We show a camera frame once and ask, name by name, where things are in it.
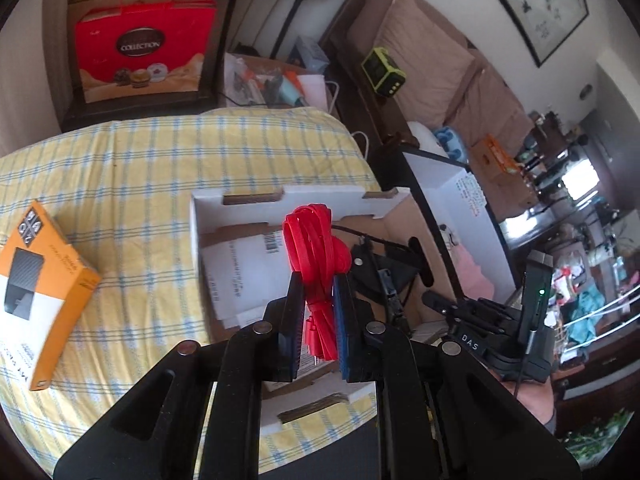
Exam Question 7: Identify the white box with black rim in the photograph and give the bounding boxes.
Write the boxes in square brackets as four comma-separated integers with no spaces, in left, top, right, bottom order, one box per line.
[402,148,516,304]

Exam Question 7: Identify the large brown pillow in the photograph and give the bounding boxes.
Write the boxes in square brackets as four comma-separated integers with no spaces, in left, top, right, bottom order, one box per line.
[346,0,480,129]

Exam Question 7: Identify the orange white hard drive box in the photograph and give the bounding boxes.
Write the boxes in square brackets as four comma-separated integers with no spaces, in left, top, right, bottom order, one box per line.
[1,200,101,391]

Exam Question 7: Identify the white paper sheet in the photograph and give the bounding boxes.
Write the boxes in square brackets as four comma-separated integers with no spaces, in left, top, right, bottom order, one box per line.
[201,231,292,330]

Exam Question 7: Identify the orange cardboard box on bed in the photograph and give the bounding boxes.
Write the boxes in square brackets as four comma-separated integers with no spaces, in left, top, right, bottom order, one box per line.
[471,134,522,182]

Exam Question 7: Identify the shallow white cardboard tray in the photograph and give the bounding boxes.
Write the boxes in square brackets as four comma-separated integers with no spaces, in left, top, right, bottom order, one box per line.
[188,185,461,437]

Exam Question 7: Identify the red collection gift bag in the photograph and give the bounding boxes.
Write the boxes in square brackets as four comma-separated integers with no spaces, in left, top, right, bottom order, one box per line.
[74,0,217,103]

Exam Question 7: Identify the blue white small carton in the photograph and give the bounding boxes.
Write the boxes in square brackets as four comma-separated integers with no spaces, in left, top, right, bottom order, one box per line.
[288,36,330,74]

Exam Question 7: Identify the green black portable radio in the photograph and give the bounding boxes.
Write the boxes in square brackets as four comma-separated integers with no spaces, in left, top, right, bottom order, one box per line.
[361,47,407,98]

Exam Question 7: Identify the person's right hand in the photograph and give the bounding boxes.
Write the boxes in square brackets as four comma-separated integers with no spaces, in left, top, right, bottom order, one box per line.
[490,372,556,434]

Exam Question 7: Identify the black cable with pouch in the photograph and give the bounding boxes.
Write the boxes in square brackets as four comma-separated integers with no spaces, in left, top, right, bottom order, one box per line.
[328,224,426,336]

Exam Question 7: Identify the red cable bundle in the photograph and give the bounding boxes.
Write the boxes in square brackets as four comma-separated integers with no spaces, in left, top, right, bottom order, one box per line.
[282,202,354,363]

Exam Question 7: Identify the open box of clutter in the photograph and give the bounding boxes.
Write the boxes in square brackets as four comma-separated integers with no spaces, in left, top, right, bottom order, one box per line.
[218,53,341,114]

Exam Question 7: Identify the yellow blue plaid tablecloth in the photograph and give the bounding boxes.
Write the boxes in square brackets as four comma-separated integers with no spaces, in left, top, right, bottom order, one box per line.
[1,108,378,474]

